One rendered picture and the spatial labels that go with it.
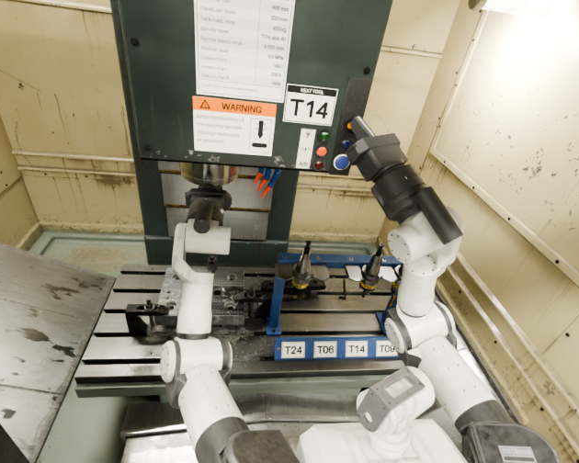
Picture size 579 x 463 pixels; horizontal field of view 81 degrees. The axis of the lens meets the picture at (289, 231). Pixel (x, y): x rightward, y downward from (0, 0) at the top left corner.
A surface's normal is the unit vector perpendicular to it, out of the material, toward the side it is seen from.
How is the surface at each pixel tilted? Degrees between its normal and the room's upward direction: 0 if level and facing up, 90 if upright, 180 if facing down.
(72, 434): 0
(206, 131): 90
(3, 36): 90
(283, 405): 7
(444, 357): 17
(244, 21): 90
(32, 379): 24
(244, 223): 90
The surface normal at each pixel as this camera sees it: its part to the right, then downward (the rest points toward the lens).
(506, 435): -0.19, -0.78
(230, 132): 0.11, 0.58
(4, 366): 0.51, -0.72
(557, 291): -0.99, -0.04
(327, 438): 0.08, -0.97
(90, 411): 0.13, -0.81
